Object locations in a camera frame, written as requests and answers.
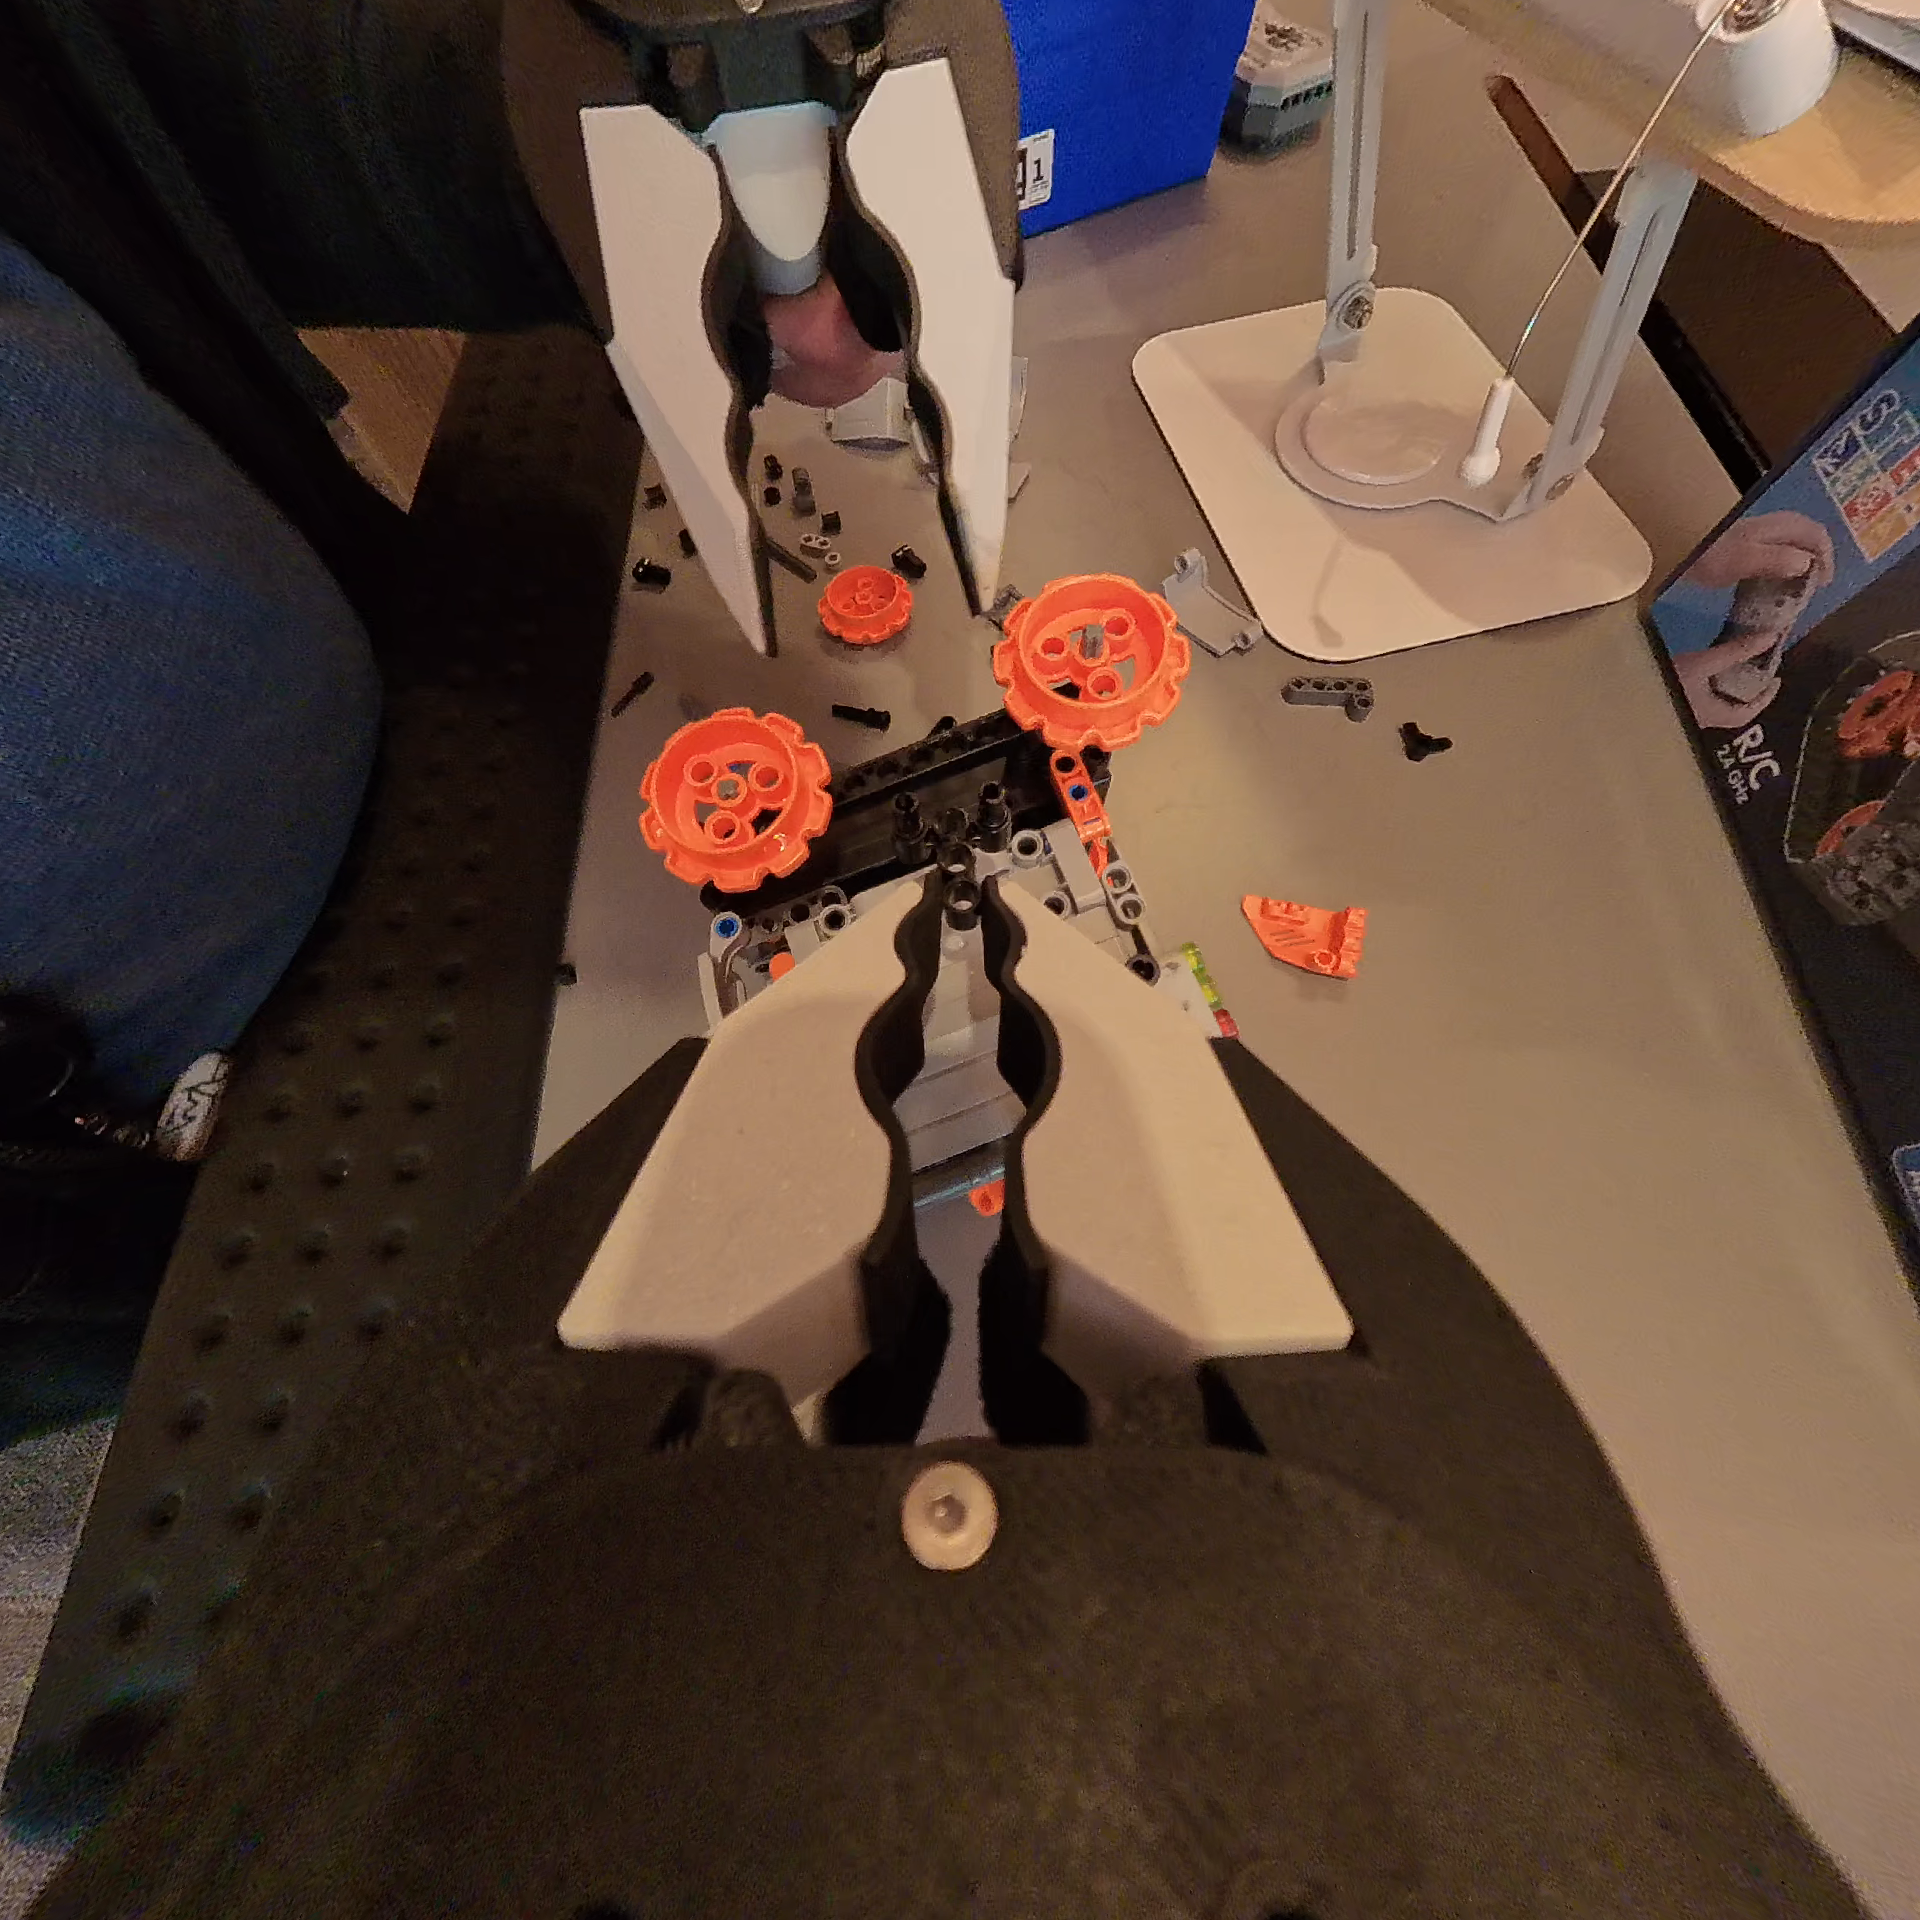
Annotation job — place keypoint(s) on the grey curved panel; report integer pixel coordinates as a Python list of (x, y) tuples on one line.
[(1207, 599)]

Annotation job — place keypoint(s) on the black long pin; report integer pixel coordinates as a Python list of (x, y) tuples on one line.
[(635, 694)]

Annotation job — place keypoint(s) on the person's left hand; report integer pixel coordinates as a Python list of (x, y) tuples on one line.
[(819, 353)]

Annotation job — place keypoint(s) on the blue bin with white tag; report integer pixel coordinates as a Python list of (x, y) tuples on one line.
[(1110, 107)]

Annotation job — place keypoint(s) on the orange toothed wheel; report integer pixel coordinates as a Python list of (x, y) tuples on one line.
[(867, 604)]

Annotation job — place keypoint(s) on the orange wedge piece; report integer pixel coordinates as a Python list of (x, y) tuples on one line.
[(1305, 938)]

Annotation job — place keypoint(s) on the black angled piece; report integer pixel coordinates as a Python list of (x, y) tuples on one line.
[(1423, 739)]

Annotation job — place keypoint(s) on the book stand with wooden board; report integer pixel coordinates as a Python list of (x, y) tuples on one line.
[(1424, 451)]

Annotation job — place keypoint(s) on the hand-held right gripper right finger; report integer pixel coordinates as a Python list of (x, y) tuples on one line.
[(1172, 1186)]

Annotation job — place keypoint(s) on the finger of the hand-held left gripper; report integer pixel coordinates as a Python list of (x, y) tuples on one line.
[(945, 301), (669, 346)]

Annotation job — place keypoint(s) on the grey motor block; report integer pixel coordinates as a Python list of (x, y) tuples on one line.
[(1284, 83)]

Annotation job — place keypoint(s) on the robot kit box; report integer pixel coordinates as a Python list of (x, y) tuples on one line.
[(1800, 675)]

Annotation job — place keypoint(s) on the white patterned badge card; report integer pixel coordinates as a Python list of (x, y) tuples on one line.
[(195, 1109)]

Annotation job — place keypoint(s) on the scattered small building pieces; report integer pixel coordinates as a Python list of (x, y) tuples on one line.
[(804, 511)]

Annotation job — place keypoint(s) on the dark perforated panel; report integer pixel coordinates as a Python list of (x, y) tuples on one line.
[(300, 1051)]

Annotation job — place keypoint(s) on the person's clothed body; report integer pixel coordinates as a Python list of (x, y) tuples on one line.
[(149, 675)]

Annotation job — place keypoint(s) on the toy robot model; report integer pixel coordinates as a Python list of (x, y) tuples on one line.
[(932, 839)]

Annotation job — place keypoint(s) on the grey panel pieces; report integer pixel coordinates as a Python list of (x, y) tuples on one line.
[(886, 412)]

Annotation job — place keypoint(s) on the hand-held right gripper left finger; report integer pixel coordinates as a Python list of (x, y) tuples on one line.
[(735, 1186)]

